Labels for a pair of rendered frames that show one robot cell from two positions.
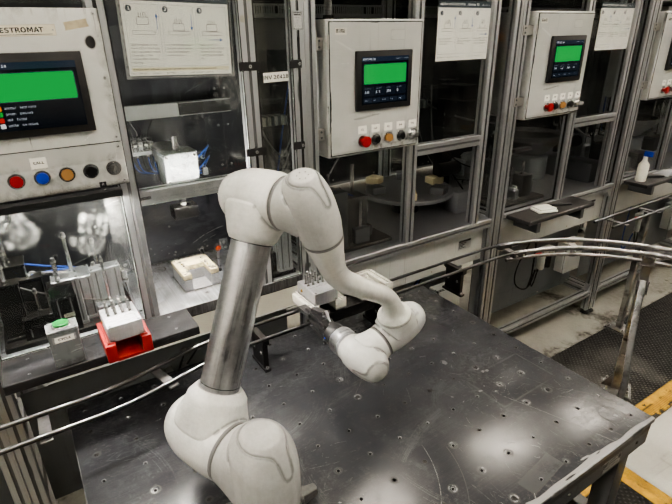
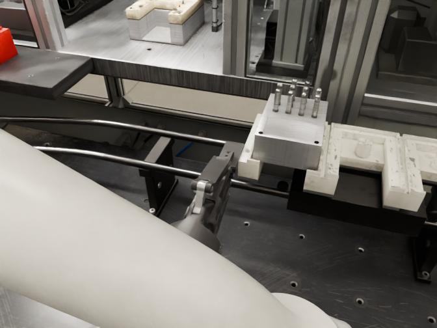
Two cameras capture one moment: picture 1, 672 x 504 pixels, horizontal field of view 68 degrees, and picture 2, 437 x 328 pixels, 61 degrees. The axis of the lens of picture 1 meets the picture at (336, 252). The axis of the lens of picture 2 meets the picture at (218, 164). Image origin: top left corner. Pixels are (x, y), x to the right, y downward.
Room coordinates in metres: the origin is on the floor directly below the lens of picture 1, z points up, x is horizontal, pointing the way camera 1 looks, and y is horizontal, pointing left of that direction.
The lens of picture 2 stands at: (1.20, -0.22, 1.24)
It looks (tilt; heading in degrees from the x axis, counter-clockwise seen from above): 40 degrees down; 50
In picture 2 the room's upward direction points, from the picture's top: straight up
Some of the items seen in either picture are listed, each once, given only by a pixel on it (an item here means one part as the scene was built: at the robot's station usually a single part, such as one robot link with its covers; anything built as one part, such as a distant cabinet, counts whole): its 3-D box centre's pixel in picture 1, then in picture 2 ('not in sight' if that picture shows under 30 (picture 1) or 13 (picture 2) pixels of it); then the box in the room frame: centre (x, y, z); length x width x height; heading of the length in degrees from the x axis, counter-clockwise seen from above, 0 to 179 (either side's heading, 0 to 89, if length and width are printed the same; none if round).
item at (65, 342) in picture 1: (65, 340); not in sight; (1.20, 0.78, 0.97); 0.08 x 0.08 x 0.12; 33
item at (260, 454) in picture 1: (261, 466); not in sight; (0.85, 0.18, 0.85); 0.18 x 0.16 x 0.22; 53
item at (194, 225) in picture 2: (331, 331); (196, 235); (1.37, 0.02, 0.88); 0.09 x 0.07 x 0.08; 33
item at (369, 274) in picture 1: (343, 297); (357, 174); (1.66, -0.03, 0.84); 0.36 x 0.14 x 0.10; 123
